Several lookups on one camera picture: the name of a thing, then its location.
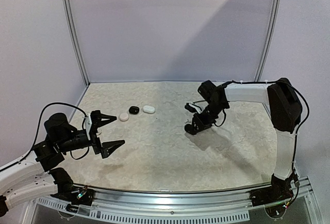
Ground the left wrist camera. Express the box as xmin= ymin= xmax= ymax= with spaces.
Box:
xmin=83 ymin=110 xmax=102 ymax=137

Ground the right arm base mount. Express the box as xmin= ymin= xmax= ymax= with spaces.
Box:
xmin=249 ymin=171 xmax=300 ymax=207

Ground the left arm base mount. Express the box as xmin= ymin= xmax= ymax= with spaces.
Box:
xmin=49 ymin=168 xmax=95 ymax=206

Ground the black charging case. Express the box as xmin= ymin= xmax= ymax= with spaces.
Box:
xmin=128 ymin=106 xmax=140 ymax=115

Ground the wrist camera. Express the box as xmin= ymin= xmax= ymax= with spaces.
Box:
xmin=185 ymin=102 xmax=203 ymax=114
xmin=83 ymin=110 xmax=102 ymax=137

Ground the right aluminium corner post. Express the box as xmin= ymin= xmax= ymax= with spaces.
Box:
xmin=254 ymin=0 xmax=281 ymax=82

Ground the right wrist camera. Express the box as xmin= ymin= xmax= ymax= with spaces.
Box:
xmin=185 ymin=102 xmax=203 ymax=114

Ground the white oval charging case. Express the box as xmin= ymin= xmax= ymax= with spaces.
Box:
xmin=142 ymin=105 xmax=155 ymax=114

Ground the aluminium corner post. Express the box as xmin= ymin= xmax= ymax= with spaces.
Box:
xmin=254 ymin=0 xmax=281 ymax=82
xmin=62 ymin=0 xmax=90 ymax=87

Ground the left aluminium corner post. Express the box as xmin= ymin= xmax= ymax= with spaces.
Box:
xmin=62 ymin=0 xmax=90 ymax=87

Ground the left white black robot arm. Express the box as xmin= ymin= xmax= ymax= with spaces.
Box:
xmin=1 ymin=110 xmax=125 ymax=216

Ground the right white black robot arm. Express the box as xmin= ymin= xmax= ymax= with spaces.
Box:
xmin=185 ymin=78 xmax=303 ymax=181

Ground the aluminium front rail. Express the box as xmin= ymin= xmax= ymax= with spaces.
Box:
xmin=23 ymin=177 xmax=323 ymax=223

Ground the pinkish white round case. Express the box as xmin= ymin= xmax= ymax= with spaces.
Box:
xmin=119 ymin=113 xmax=129 ymax=122

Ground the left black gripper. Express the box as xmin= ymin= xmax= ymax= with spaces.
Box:
xmin=58 ymin=113 xmax=125 ymax=158

